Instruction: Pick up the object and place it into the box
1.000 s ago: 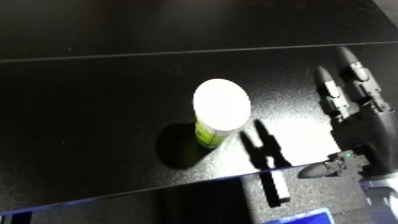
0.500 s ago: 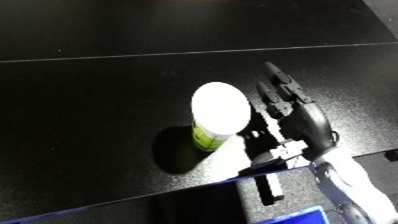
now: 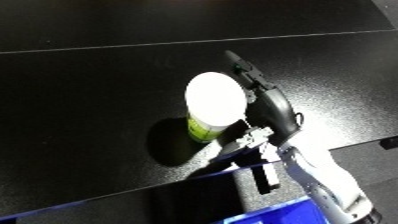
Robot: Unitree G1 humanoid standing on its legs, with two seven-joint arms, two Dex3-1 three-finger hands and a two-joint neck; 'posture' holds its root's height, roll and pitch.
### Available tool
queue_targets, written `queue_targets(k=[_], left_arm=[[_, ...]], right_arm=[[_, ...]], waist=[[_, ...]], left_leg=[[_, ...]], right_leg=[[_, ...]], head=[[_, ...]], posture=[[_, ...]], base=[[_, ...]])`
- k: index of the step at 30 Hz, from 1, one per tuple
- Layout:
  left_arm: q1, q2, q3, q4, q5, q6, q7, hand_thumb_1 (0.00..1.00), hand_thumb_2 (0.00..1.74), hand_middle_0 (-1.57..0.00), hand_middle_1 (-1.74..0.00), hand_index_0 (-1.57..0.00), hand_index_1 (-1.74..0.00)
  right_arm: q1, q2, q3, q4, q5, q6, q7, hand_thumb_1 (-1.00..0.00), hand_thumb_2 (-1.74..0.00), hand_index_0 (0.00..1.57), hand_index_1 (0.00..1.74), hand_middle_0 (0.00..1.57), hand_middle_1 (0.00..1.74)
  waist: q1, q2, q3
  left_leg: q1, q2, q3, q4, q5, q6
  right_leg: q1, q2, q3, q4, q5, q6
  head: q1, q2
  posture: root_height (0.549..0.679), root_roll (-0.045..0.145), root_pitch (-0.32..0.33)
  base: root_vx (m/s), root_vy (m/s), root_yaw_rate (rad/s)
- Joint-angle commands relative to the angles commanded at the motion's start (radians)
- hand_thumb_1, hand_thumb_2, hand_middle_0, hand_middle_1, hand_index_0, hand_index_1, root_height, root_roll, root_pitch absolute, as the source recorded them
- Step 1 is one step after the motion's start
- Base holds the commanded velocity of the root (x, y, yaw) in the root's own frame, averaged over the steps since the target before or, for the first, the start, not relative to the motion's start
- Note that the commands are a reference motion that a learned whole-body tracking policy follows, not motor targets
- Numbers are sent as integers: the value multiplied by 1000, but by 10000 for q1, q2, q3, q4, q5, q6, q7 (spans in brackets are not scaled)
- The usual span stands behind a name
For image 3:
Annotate white paper cup green band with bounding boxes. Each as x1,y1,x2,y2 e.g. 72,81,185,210
183,71,249,144

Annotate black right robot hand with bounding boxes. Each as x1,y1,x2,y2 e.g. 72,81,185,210
218,49,306,162

